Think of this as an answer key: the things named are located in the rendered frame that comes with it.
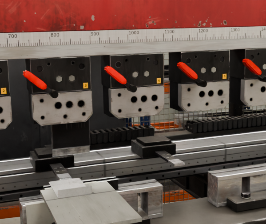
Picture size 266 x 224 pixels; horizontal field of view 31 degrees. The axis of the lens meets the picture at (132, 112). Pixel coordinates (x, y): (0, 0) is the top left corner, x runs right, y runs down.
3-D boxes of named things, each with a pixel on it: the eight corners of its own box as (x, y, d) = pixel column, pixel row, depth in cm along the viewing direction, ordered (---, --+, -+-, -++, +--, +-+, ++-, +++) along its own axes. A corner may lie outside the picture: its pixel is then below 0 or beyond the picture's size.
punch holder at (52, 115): (33, 126, 116) (29, 58, 113) (28, 119, 124) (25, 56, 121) (93, 121, 121) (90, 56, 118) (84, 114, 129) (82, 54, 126)
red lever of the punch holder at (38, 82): (26, 69, 109) (60, 94, 113) (24, 67, 113) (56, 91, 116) (21, 75, 109) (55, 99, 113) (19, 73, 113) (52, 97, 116)
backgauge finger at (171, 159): (161, 172, 139) (160, 156, 138) (130, 150, 163) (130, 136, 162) (197, 167, 143) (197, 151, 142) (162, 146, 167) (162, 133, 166)
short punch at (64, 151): (53, 158, 123) (51, 122, 121) (51, 155, 124) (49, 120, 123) (90, 153, 126) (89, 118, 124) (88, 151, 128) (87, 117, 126)
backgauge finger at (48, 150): (44, 188, 128) (43, 170, 127) (29, 162, 152) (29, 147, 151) (87, 182, 132) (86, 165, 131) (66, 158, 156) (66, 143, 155)
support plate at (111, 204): (61, 235, 98) (61, 231, 98) (40, 194, 122) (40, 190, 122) (142, 222, 104) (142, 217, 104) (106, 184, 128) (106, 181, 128)
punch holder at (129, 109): (111, 119, 123) (109, 55, 119) (102, 113, 130) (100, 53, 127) (164, 114, 128) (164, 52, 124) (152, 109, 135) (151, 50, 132)
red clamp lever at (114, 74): (109, 64, 116) (138, 88, 119) (104, 63, 119) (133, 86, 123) (105, 70, 116) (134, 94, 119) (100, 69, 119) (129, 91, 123)
